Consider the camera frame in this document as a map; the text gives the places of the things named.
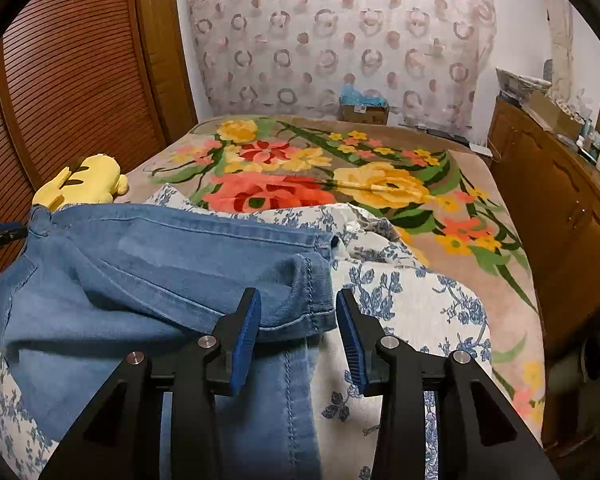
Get blue denim pants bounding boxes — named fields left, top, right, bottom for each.
left=0, top=202, right=338, bottom=480

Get yellow plush toy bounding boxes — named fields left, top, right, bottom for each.
left=31, top=154, right=130, bottom=211

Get circle-patterned sheer curtain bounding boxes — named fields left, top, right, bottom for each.
left=185, top=0, right=497, bottom=133

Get small cardboard box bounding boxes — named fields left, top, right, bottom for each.
left=341, top=102, right=390, bottom=126

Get open flat cardboard box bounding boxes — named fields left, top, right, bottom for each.
left=527, top=92, right=583, bottom=135

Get wooden louvered door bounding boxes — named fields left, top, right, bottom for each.
left=0, top=0, right=198, bottom=311

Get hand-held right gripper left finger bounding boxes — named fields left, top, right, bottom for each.
left=40, top=287, right=262, bottom=480

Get wooden sideboard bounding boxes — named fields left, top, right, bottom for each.
left=487, top=97, right=600, bottom=461

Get white blue-flowered quilt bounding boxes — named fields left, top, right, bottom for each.
left=0, top=182, right=493, bottom=480

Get cream lace curtain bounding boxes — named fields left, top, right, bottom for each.
left=542, top=0, right=577, bottom=106

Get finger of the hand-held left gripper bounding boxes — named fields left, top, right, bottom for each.
left=0, top=221, right=29, bottom=253

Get blue plastic bag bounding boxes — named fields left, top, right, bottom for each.
left=341, top=82, right=388, bottom=109

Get stack of papers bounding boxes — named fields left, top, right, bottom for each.
left=495, top=67, right=552, bottom=106

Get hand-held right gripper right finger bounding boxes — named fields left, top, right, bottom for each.
left=336, top=288, right=561, bottom=480

